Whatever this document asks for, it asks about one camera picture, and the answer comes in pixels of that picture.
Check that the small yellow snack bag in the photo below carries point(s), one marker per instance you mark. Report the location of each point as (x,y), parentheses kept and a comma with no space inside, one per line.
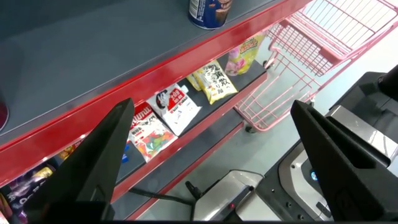
(193,82)

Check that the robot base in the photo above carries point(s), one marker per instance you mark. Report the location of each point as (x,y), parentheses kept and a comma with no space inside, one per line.
(286,186)

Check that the red and white candy bag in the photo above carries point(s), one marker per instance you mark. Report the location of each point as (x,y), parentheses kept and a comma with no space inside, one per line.
(150,133)

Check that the pink shopping cart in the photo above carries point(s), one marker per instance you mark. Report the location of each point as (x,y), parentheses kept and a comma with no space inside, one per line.
(306,62)

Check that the dark red round container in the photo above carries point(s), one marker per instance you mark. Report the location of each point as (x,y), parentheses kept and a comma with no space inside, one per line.
(2,113)

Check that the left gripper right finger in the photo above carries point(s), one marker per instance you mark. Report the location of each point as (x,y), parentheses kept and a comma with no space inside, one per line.
(342,174)

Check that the yellow and pink snack bag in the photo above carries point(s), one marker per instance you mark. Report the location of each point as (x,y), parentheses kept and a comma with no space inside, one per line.
(244,54)

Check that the blue snack can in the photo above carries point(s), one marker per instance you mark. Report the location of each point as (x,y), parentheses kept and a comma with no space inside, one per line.
(210,13)

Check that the orange snack bag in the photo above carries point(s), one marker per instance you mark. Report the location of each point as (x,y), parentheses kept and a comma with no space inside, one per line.
(69,151)

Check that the white and red snack bag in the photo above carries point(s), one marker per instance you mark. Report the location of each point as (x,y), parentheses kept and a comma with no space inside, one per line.
(175,107)

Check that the purple snack bag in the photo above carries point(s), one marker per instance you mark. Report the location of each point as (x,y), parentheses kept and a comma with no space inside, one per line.
(23,189)

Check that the red and grey shop shelf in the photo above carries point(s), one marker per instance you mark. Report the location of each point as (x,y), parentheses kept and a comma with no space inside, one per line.
(102,77)

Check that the yellow and white snack bag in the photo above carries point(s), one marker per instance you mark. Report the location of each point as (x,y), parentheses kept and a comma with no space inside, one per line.
(216,81)

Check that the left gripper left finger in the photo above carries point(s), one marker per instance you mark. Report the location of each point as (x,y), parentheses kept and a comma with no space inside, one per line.
(90,168)

